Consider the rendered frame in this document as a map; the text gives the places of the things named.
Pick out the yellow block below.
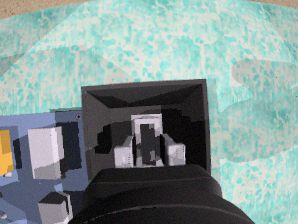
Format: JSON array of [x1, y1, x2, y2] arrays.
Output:
[[0, 130, 14, 176]]

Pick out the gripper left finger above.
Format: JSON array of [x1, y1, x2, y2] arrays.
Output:
[[114, 135, 137, 168]]

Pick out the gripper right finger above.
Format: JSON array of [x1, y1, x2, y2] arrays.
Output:
[[160, 134, 185, 166]]

